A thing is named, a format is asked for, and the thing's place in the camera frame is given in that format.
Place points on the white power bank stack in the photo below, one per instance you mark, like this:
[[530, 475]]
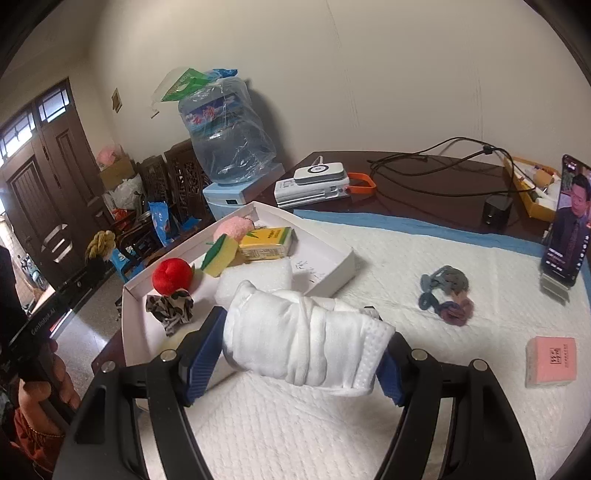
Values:
[[289, 194]]

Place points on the green snack bag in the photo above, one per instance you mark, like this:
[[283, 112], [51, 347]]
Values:
[[183, 81]]

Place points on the white wireless charger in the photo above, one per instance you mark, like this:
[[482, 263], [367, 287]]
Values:
[[320, 172]]

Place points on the pink fluffy pompom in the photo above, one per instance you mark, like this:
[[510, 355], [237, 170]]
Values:
[[234, 227]]

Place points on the person's left hand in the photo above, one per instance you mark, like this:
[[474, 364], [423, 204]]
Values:
[[45, 385]]

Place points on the leopard print scrunchie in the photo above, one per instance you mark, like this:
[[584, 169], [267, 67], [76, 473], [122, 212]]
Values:
[[171, 311]]

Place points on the blue pet food bag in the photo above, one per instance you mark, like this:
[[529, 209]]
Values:
[[159, 214]]

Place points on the yellow tissue pack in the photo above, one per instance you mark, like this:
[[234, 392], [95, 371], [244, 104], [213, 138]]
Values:
[[266, 243]]

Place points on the white cloth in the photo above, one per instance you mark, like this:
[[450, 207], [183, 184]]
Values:
[[317, 342]]

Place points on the pink sponge block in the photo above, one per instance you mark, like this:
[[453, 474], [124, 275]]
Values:
[[550, 361]]

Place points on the blue purple braided scrunchie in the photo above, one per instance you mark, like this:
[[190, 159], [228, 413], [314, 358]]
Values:
[[446, 292]]

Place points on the green yellow scrub sponge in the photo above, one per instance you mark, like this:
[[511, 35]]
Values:
[[219, 256]]

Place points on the dark carved wooden chair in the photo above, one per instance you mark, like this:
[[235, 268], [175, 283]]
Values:
[[176, 179]]

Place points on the smartphone on stand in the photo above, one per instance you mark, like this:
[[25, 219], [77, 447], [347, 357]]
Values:
[[568, 239]]

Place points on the white foam sponge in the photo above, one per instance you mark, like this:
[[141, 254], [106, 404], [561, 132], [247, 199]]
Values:
[[267, 275]]

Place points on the white cardboard tray box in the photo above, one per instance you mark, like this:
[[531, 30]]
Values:
[[317, 264]]

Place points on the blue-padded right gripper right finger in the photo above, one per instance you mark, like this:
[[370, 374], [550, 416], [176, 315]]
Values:
[[396, 371]]

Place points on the yellow cardboard box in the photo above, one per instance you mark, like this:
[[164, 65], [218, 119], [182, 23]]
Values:
[[538, 186]]

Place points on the light blue water dispenser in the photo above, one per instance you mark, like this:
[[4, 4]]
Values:
[[225, 199]]

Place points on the white quilted table pad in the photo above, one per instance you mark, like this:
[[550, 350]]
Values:
[[470, 402]]

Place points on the red plush apple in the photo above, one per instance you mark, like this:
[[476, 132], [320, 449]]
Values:
[[171, 275]]

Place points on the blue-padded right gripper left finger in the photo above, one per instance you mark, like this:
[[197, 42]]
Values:
[[199, 352]]

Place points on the blue water jug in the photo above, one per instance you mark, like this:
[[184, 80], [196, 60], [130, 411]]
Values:
[[227, 136]]

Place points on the black power adapter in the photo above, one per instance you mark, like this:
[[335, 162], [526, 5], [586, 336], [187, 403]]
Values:
[[496, 211]]

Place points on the brown wooden door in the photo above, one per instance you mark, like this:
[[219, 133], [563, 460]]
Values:
[[50, 185]]

